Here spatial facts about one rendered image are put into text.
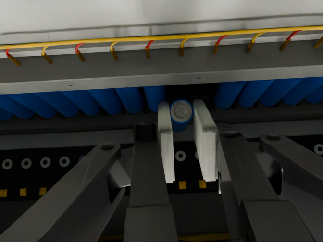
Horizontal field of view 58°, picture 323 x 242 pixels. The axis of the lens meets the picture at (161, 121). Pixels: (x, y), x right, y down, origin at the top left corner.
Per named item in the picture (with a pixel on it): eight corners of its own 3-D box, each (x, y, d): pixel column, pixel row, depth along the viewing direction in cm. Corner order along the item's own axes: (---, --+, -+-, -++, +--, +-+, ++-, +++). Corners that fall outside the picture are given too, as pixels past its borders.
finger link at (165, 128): (175, 183, 15) (160, 184, 15) (170, 139, 22) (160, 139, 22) (172, 129, 14) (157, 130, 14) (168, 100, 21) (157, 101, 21)
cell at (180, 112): (169, 132, 27) (168, 124, 20) (168, 113, 27) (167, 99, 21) (189, 131, 27) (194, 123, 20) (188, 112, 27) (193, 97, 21)
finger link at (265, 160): (222, 153, 13) (291, 151, 13) (208, 122, 18) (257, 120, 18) (222, 184, 13) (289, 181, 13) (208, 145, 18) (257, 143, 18)
